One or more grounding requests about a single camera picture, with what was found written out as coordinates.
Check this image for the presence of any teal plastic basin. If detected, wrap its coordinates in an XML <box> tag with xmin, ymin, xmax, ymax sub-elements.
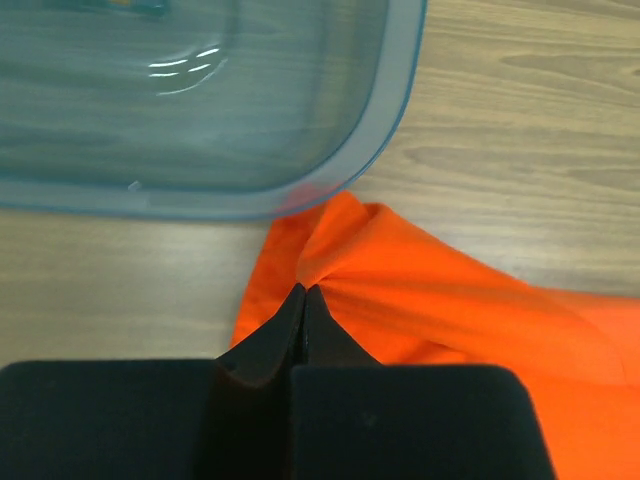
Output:
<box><xmin>1</xmin><ymin>1</ymin><xmax>427</xmax><ymax>220</ymax></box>

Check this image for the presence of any orange t shirt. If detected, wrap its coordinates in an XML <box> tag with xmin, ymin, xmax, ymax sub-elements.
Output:
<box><xmin>231</xmin><ymin>192</ymin><xmax>639</xmax><ymax>479</ymax></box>

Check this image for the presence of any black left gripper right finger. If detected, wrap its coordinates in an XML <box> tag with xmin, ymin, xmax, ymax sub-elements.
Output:
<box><xmin>291</xmin><ymin>287</ymin><xmax>555</xmax><ymax>479</ymax></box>

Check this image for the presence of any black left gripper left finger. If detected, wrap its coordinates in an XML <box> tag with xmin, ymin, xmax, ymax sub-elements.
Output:
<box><xmin>1</xmin><ymin>286</ymin><xmax>306</xmax><ymax>479</ymax></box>

